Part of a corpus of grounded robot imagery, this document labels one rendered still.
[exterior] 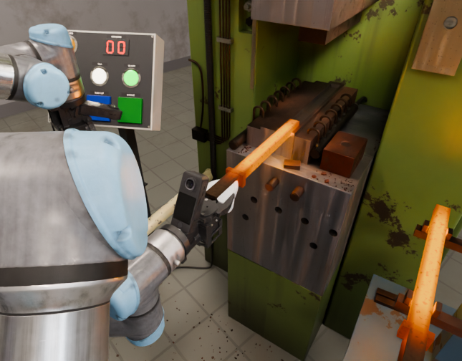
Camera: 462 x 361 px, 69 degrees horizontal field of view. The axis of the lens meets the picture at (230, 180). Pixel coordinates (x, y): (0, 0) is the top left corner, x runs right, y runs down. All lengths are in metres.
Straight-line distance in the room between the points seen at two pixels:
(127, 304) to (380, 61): 1.10
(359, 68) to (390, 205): 0.51
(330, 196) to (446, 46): 0.42
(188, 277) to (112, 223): 1.56
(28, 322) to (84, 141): 0.14
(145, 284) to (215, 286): 1.22
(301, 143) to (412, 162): 0.31
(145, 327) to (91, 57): 0.80
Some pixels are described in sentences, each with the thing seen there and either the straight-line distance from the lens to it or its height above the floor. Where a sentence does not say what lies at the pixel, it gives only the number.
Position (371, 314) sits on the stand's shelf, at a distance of 0.99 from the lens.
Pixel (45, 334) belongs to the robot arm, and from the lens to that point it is 0.31.
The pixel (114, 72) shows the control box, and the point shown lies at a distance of 1.12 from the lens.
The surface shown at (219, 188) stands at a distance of 0.71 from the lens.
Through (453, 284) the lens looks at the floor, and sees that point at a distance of 2.12.
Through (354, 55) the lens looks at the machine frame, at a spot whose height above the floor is 1.08.
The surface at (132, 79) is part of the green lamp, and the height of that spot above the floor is 1.09.
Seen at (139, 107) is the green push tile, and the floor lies 1.02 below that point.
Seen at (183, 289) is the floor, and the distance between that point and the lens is 1.79.
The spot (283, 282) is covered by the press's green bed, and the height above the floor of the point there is 0.44.
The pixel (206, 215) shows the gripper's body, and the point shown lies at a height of 1.01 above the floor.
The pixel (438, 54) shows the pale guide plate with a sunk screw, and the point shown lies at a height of 1.22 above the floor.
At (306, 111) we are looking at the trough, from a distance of 1.11.
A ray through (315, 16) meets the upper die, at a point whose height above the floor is 1.30.
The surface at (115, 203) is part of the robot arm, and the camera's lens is 0.27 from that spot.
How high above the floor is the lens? 1.46
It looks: 38 degrees down
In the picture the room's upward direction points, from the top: straight up
